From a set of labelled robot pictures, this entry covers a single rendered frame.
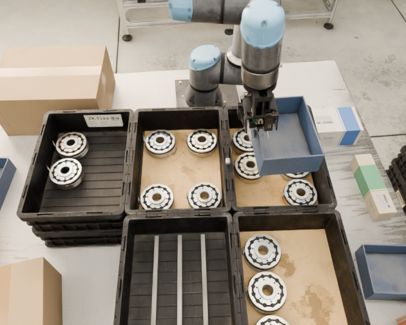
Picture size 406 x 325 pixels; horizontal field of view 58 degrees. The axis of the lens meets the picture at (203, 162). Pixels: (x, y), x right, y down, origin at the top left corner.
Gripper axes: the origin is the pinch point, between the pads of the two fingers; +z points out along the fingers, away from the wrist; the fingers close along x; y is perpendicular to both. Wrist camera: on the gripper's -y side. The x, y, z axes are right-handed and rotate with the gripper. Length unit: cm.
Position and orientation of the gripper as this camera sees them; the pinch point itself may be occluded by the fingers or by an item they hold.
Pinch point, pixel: (255, 131)
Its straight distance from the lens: 93.7
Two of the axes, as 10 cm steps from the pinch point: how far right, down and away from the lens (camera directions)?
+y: 0.7, 8.2, -5.7
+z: 0.9, 5.6, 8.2
